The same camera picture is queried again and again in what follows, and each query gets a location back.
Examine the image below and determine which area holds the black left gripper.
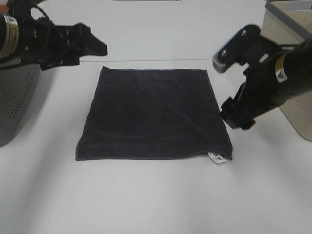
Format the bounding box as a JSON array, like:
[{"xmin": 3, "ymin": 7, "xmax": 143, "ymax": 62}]
[{"xmin": 21, "ymin": 23, "xmax": 108, "ymax": 70}]

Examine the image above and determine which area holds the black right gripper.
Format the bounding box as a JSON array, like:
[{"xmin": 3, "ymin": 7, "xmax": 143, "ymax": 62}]
[{"xmin": 213, "ymin": 24, "xmax": 280, "ymax": 130}]

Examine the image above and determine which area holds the beige basket with grey rim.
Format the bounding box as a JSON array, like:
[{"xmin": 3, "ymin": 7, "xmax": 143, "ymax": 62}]
[{"xmin": 261, "ymin": 0, "xmax": 312, "ymax": 141}]

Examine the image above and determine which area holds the dark grey towel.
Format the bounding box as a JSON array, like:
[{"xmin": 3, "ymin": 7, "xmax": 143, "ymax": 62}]
[{"xmin": 75, "ymin": 67, "xmax": 233, "ymax": 161}]

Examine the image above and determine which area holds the grey basket with orange rim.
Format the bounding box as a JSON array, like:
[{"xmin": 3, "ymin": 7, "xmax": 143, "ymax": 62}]
[{"xmin": 0, "ymin": 64, "xmax": 40, "ymax": 146}]

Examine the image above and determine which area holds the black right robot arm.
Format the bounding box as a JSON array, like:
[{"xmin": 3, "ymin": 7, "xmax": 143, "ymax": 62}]
[{"xmin": 213, "ymin": 24, "xmax": 312, "ymax": 130}]

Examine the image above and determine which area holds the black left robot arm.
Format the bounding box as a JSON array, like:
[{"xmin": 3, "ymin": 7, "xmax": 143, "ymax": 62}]
[{"xmin": 0, "ymin": 0, "xmax": 108, "ymax": 70}]

